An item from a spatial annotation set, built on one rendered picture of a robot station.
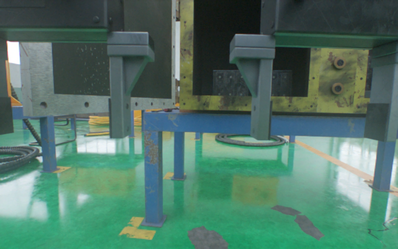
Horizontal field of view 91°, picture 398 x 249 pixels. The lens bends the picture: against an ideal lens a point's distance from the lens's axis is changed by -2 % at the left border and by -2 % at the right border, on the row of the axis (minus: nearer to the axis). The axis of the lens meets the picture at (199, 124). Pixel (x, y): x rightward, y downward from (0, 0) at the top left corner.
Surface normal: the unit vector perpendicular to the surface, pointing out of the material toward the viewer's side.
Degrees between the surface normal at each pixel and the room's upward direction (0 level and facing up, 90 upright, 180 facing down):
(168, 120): 90
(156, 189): 90
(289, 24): 90
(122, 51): 90
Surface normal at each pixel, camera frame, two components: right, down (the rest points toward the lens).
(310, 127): -0.11, 0.11
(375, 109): -1.00, -0.01
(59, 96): 0.96, 0.05
